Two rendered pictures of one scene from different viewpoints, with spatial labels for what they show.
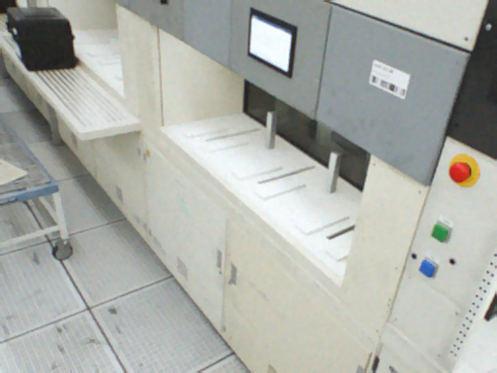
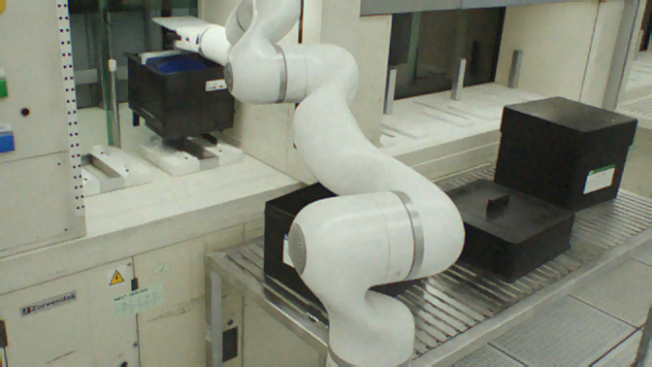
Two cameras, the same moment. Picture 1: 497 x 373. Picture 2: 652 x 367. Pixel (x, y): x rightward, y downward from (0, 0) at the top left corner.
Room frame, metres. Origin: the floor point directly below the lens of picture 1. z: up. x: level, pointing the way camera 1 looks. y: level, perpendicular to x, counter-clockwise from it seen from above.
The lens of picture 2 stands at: (0.17, 0.79, 1.51)
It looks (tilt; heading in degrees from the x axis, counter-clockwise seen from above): 22 degrees down; 273
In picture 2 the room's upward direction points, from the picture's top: 4 degrees clockwise
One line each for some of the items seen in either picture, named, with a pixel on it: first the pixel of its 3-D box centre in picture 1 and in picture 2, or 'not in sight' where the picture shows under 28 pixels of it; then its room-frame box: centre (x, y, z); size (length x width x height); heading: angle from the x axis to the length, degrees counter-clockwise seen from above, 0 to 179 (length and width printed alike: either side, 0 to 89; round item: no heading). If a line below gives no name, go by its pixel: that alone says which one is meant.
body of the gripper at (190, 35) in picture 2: not in sight; (202, 38); (0.60, -0.82, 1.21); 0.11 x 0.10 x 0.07; 131
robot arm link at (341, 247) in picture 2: not in sight; (355, 280); (0.17, 0.03, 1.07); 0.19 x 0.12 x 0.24; 27
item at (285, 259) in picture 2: not in sight; (349, 239); (0.19, -0.52, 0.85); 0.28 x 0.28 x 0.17; 54
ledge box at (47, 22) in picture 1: (41, 37); not in sight; (2.46, 1.59, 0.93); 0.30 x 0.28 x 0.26; 43
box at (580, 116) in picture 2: not in sight; (562, 151); (-0.42, -1.15, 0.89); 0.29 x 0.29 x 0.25; 41
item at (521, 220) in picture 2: not in sight; (495, 219); (-0.17, -0.74, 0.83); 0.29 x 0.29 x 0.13; 48
